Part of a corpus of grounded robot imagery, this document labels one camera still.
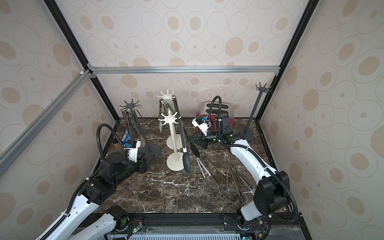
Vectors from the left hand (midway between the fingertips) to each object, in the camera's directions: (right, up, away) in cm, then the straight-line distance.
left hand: (154, 154), depth 70 cm
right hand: (+19, +8, +5) cm, 21 cm away
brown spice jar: (-39, +3, +39) cm, 56 cm away
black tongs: (+15, -1, -5) cm, 16 cm away
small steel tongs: (+26, -11, +22) cm, 36 cm away
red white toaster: (+29, +26, +35) cm, 52 cm away
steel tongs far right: (+43, -18, +17) cm, 50 cm away
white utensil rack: (+7, -8, +25) cm, 27 cm away
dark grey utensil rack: (-10, -2, +31) cm, 32 cm away
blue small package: (-30, +7, +37) cm, 48 cm away
